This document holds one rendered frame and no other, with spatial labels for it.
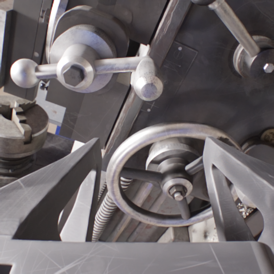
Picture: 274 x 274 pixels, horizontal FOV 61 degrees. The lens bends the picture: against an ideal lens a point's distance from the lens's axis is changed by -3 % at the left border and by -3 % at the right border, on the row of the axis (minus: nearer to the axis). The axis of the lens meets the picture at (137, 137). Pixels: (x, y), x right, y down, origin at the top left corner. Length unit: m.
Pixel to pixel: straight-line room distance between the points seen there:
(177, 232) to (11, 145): 0.61
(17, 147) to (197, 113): 0.63
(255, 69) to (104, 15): 0.19
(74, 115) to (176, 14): 0.20
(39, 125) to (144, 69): 0.73
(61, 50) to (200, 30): 0.17
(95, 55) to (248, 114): 0.25
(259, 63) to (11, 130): 0.73
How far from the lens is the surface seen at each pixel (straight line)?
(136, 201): 0.62
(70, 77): 0.24
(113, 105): 0.36
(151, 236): 0.91
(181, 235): 0.86
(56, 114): 4.46
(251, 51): 0.31
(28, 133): 0.85
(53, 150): 1.12
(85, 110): 0.37
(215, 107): 0.38
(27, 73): 0.26
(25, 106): 0.94
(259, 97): 0.40
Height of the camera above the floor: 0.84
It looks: 12 degrees down
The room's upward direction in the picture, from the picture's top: 71 degrees counter-clockwise
